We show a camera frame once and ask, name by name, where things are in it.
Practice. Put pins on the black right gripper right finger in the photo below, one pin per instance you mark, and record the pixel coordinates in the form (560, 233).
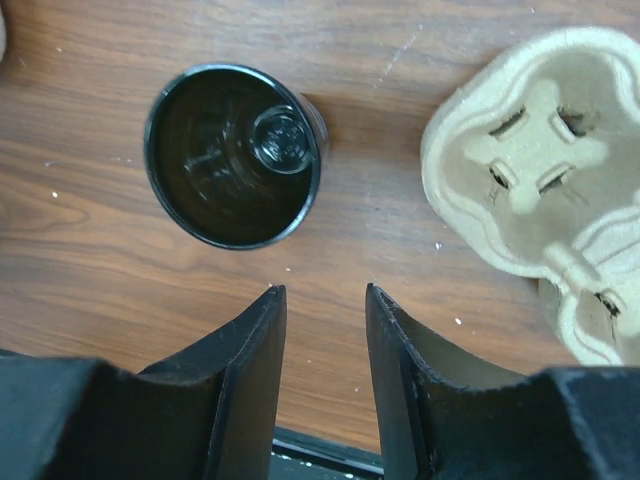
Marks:
(444, 413)

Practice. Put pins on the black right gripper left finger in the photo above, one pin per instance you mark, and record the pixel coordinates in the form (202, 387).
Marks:
(205, 412)

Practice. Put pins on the beige pulp cup carrier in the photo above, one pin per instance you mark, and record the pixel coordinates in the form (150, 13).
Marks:
(535, 164)

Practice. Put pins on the cream square bowl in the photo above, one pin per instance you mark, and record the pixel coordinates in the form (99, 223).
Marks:
(3, 34)

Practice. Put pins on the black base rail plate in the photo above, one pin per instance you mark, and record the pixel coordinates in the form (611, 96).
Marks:
(300, 456)

